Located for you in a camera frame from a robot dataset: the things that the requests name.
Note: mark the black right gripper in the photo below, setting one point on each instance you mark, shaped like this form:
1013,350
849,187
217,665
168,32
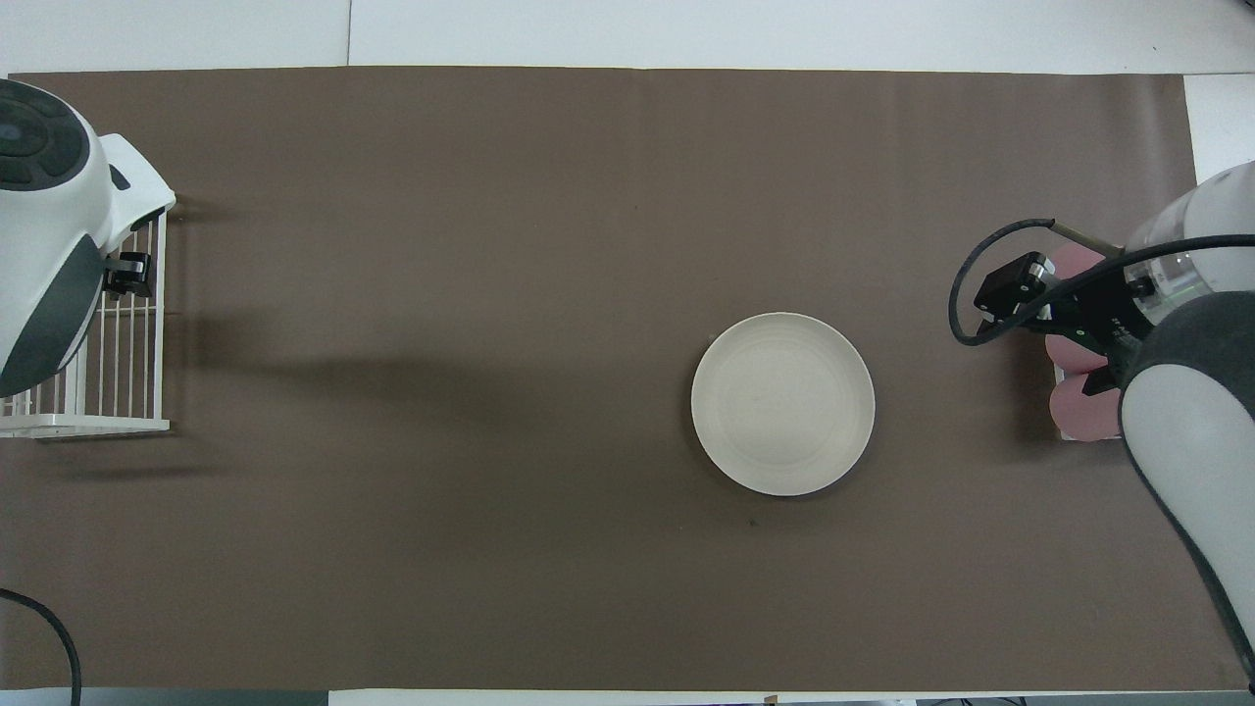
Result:
1098,314

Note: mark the pink plastic cup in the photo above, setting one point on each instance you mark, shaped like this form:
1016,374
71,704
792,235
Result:
1079,260
1079,412
1069,353

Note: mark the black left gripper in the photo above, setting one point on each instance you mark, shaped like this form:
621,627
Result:
127,275

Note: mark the brown table mat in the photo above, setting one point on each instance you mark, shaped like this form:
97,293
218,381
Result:
490,245

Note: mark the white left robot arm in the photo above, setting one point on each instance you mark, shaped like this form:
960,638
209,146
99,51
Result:
49,245

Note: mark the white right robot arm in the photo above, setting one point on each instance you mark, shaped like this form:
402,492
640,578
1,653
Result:
1196,441

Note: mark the cream round plate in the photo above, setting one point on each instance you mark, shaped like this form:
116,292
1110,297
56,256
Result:
782,404

